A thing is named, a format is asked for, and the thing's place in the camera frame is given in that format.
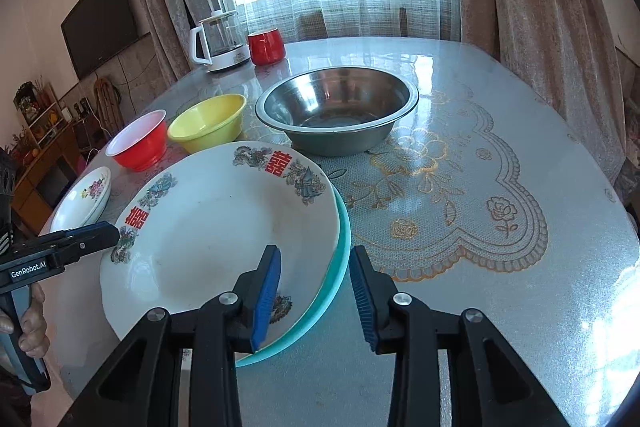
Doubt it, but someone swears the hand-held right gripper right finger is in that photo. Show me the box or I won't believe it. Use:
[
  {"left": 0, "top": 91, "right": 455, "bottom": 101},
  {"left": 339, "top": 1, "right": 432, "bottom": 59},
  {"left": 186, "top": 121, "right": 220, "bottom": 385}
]
[{"left": 348, "top": 246, "right": 571, "bottom": 427}]

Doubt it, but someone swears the teal plate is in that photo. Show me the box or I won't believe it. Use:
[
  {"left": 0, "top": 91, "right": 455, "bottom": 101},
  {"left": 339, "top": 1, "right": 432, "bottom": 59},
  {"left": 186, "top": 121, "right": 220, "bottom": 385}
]
[{"left": 235, "top": 187, "right": 352, "bottom": 368}]

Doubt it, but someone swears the stainless steel basin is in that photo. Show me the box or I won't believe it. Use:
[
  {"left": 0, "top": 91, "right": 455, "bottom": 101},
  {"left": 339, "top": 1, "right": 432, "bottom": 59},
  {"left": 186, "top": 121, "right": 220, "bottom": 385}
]
[{"left": 255, "top": 67, "right": 420, "bottom": 156}]

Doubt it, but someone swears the large white plate red print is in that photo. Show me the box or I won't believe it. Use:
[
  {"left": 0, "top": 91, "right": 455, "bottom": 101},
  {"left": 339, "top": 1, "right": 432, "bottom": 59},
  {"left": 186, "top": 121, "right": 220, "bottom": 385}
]
[{"left": 100, "top": 141, "right": 341, "bottom": 355}]

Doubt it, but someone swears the small white floral plate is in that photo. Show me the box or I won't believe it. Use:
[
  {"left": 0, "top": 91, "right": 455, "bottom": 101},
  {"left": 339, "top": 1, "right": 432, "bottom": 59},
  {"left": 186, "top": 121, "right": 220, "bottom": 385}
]
[{"left": 50, "top": 166, "right": 112, "bottom": 235}]

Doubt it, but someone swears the wooden desk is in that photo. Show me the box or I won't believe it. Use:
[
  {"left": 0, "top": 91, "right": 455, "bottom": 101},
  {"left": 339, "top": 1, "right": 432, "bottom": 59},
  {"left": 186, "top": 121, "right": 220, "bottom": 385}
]
[{"left": 10, "top": 127, "right": 83, "bottom": 223}]

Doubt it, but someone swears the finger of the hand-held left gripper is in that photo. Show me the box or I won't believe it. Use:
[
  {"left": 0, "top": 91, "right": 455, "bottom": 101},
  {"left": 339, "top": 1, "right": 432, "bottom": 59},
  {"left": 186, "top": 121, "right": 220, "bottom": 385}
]
[{"left": 10, "top": 221, "right": 121, "bottom": 269}]

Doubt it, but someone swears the small shelf with ornaments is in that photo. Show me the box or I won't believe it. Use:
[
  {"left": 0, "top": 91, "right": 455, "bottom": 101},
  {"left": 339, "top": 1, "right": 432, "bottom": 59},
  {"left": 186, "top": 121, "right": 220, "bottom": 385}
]
[{"left": 12, "top": 79, "right": 66, "bottom": 142}]

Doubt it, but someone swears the wall television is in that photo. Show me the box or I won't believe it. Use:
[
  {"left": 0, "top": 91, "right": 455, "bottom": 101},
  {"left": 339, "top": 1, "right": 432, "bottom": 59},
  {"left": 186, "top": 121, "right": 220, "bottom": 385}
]
[{"left": 61, "top": 0, "right": 140, "bottom": 78}]

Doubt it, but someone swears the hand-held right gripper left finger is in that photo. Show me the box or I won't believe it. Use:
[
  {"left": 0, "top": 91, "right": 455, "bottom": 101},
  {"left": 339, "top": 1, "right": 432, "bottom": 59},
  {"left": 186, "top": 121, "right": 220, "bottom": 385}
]
[{"left": 57, "top": 245, "right": 282, "bottom": 427}]

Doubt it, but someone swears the person's left hand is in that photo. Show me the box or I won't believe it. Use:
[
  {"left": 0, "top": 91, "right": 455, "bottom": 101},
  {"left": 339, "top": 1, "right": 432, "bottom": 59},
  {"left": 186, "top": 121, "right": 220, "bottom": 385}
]
[{"left": 0, "top": 282, "right": 48, "bottom": 358}]

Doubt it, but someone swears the yellow bowl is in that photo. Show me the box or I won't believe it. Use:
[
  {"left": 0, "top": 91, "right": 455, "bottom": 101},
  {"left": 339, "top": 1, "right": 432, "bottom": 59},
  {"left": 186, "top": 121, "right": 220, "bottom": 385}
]
[{"left": 167, "top": 93, "right": 247, "bottom": 154}]

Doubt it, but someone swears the lace table mat gold floral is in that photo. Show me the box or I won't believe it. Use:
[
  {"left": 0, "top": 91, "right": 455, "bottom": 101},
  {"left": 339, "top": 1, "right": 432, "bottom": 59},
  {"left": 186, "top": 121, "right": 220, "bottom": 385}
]
[{"left": 310, "top": 82, "right": 551, "bottom": 283}]

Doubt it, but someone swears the red bowl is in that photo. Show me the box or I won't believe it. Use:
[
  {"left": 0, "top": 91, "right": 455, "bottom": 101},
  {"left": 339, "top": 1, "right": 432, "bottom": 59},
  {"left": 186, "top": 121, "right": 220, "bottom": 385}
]
[{"left": 105, "top": 109, "right": 167, "bottom": 172}]

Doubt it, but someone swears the wooden chair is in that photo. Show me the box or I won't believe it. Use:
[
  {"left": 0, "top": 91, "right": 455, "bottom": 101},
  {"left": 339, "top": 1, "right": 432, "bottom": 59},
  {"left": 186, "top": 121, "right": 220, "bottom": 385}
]
[{"left": 297, "top": 7, "right": 408, "bottom": 42}]

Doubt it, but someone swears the white glass electric kettle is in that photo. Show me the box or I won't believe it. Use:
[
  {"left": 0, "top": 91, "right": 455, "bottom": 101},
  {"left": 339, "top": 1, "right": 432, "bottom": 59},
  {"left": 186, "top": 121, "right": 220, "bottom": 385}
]
[{"left": 189, "top": 9, "right": 252, "bottom": 72}]

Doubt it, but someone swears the red mug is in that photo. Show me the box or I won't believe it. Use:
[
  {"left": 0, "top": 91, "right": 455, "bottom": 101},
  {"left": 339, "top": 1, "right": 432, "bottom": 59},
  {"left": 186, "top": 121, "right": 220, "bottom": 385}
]
[{"left": 247, "top": 28, "right": 287, "bottom": 66}]

